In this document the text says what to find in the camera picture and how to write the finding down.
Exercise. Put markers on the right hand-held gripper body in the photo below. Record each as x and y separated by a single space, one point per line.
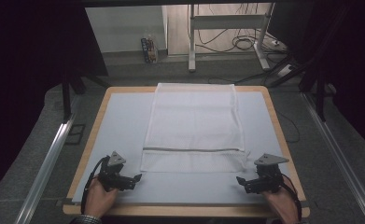
269 180

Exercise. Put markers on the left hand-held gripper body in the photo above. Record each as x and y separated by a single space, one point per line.
111 177

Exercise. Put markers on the white mesh laundry bag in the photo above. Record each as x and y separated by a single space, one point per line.
195 118

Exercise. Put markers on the person's left hand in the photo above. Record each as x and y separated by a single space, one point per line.
99 199

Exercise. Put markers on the person's right hand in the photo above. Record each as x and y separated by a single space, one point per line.
281 205

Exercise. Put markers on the plaid shirt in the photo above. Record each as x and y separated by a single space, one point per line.
87 219

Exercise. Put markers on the white table mat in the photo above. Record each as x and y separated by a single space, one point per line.
124 124

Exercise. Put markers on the black metal stand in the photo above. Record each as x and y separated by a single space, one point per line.
66 99
320 99

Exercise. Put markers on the white power strip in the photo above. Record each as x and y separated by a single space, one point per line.
285 70

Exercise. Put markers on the blue snack packet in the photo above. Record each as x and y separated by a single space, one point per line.
149 49

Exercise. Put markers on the black curtain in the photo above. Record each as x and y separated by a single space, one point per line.
15 77
357 62

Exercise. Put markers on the black rectangular floor frame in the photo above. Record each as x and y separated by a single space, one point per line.
77 125

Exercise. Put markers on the aluminium rail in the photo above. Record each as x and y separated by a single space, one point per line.
335 149
46 168

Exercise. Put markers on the white metal desk frame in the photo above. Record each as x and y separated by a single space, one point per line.
227 21

